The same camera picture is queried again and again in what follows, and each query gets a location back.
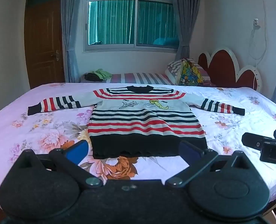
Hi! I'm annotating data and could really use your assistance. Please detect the bed with floral sheet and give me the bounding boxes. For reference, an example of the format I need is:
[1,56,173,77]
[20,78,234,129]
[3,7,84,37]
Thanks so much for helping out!
[0,82,276,207]

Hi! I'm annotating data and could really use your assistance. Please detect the striped pillows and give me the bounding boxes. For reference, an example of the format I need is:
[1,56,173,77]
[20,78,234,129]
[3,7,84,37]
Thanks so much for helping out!
[165,58,213,86]

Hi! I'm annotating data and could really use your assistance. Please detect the sliding glass window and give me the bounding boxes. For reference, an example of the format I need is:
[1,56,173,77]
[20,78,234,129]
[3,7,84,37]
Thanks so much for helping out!
[83,0,183,53]

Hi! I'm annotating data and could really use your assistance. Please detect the white cable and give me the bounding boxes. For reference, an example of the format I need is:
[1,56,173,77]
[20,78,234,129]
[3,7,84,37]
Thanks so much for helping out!
[248,0,269,75]

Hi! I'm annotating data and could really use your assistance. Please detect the striped knit sweater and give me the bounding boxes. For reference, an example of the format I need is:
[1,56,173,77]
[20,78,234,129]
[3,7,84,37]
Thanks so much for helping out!
[27,85,245,159]

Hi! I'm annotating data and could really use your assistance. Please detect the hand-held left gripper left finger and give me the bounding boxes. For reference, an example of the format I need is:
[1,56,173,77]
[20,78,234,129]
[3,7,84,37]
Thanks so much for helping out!
[12,140,103,189]

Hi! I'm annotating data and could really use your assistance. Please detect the green folded garment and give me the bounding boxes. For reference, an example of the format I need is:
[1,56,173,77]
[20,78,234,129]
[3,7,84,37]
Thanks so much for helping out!
[92,69,112,81]

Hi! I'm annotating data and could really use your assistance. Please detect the red and white headboard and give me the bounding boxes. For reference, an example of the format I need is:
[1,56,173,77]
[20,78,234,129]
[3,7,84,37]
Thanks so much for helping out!
[197,47,263,92]

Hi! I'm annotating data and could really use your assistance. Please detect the grey curtain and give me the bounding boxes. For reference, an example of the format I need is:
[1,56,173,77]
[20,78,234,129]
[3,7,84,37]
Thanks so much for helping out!
[170,0,191,60]
[60,0,87,83]

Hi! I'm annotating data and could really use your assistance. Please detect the dark folded garment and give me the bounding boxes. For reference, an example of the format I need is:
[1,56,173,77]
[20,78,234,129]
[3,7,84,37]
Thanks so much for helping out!
[84,73,104,82]

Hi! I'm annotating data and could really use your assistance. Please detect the colourful printed bag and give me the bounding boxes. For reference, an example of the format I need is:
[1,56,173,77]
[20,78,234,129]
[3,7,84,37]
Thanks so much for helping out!
[175,59,204,86]

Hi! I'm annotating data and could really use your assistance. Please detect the brown wooden door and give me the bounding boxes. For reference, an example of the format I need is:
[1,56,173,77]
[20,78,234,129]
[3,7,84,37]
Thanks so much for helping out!
[24,0,66,90]

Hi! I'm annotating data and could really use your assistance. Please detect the striped mattress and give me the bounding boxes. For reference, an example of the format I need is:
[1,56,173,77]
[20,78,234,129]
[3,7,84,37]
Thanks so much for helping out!
[80,72,176,86]

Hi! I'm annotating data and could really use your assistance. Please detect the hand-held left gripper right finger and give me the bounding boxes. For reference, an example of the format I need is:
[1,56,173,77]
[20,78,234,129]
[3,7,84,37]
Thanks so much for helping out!
[165,140,253,189]

